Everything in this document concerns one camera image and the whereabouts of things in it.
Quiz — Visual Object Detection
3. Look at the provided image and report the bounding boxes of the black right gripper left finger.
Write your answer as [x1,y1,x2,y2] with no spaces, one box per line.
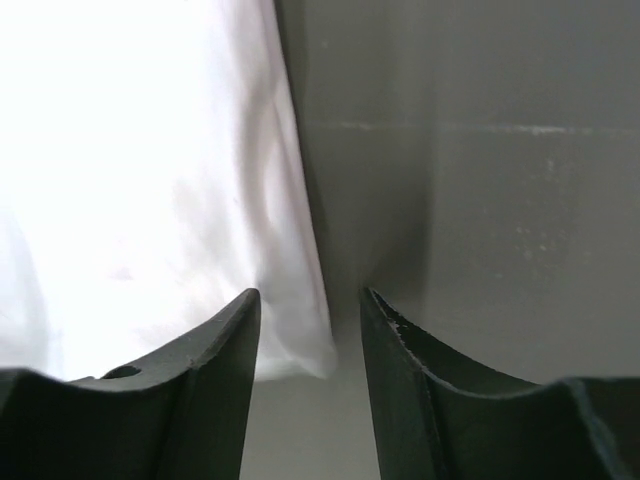
[1,289,261,480]

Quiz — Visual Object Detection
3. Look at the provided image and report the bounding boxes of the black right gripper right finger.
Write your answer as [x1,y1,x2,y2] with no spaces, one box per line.
[360,289,639,479]

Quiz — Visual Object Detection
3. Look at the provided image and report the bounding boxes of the white t-shirt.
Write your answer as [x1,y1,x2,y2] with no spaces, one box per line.
[1,1,337,381]

